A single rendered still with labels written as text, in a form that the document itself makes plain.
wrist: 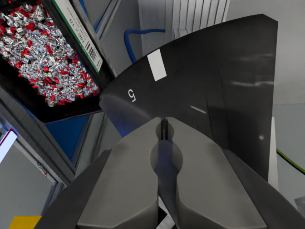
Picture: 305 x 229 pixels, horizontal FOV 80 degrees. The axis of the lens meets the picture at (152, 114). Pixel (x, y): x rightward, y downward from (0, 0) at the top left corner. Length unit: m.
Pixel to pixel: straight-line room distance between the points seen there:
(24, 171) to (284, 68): 1.85
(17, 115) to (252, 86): 0.49
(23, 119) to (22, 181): 0.87
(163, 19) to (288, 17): 0.72
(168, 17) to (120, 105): 0.89
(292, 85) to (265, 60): 1.57
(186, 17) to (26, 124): 0.91
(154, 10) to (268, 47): 0.93
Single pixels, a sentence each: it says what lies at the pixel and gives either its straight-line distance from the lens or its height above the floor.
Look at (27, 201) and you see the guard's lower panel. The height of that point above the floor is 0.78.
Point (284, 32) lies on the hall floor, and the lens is 1.45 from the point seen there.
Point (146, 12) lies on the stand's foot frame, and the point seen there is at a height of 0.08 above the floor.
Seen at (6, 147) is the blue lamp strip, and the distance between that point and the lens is 0.53.
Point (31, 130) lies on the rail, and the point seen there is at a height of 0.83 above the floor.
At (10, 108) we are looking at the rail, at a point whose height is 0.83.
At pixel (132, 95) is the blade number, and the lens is 0.24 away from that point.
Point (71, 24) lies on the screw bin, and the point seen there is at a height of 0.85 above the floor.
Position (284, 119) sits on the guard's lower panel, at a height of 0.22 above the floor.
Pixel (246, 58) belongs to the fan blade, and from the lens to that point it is 0.19.
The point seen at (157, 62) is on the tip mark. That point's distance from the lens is 0.22.
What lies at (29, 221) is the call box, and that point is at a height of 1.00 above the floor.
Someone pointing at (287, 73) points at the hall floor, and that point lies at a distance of 1.66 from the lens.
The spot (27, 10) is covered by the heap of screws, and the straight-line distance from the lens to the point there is 0.34.
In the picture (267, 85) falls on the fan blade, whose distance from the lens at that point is 0.19.
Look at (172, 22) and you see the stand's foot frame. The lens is 1.12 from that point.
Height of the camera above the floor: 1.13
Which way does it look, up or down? 44 degrees down
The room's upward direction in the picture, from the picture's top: 179 degrees counter-clockwise
